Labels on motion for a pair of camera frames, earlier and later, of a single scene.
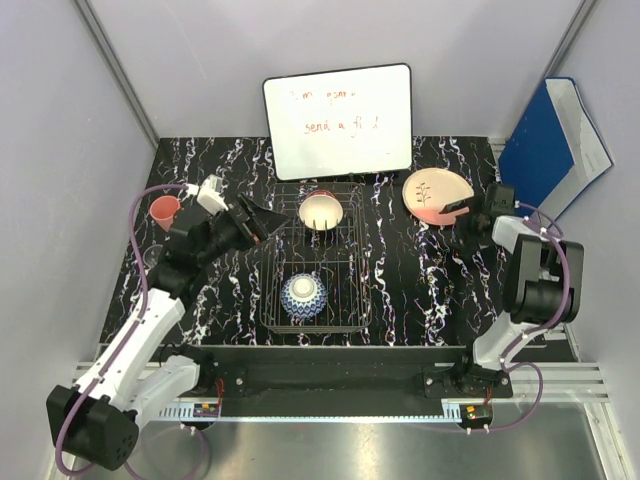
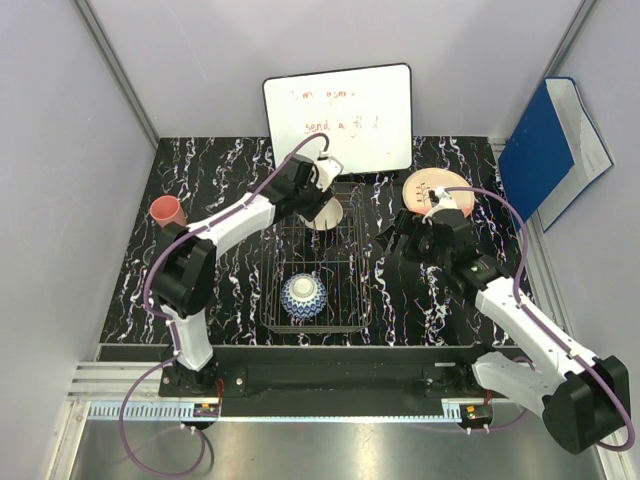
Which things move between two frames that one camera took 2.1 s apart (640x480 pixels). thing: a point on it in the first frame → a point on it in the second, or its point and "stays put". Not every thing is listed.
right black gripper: [457, 205] → [408, 224]
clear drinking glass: [151, 254] stays put
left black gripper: [268, 221] → [320, 199]
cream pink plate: [427, 191] stays put
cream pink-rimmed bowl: [320, 209] stays put
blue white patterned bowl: [303, 296] stays put
